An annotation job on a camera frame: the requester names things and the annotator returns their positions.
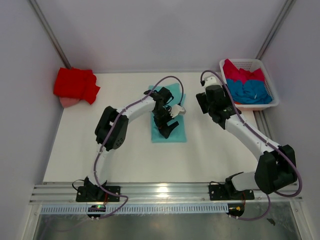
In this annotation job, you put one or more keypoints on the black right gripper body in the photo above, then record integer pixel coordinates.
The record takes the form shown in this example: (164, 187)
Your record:
(202, 99)

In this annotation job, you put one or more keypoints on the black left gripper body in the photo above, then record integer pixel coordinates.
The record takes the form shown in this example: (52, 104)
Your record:
(161, 117)

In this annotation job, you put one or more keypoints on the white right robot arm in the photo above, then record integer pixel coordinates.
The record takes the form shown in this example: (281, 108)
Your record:
(229, 118)

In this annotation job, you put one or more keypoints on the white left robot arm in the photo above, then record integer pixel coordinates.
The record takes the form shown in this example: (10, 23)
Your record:
(112, 128)

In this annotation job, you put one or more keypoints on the magenta t shirt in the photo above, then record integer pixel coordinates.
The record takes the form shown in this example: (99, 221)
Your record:
(235, 74)

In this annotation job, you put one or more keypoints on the blue t shirt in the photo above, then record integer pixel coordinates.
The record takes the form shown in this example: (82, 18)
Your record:
(253, 92)

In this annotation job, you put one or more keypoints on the pink folded t shirt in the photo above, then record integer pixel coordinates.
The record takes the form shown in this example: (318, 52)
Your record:
(67, 102)

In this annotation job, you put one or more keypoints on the red folded t shirt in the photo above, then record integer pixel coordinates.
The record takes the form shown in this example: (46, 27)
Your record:
(74, 83)

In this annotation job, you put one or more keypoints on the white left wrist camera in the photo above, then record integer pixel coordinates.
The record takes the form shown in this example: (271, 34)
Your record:
(177, 110)

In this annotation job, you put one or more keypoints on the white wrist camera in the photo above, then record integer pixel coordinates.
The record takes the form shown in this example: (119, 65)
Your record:
(210, 80)
(177, 110)

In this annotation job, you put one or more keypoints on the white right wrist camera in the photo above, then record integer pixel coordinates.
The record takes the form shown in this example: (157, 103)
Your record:
(210, 80)

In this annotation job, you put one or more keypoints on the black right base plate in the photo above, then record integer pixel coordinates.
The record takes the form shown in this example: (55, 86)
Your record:
(226, 192)

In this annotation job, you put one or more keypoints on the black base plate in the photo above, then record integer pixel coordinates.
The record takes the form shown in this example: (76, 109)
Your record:
(94, 194)
(226, 192)

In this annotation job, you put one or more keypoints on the white slotted cable duct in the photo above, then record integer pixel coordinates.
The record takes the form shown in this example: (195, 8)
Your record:
(135, 209)

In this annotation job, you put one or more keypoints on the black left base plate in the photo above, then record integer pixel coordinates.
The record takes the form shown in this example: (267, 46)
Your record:
(94, 194)

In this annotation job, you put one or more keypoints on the aluminium mounting rail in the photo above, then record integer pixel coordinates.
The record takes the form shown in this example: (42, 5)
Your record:
(137, 192)

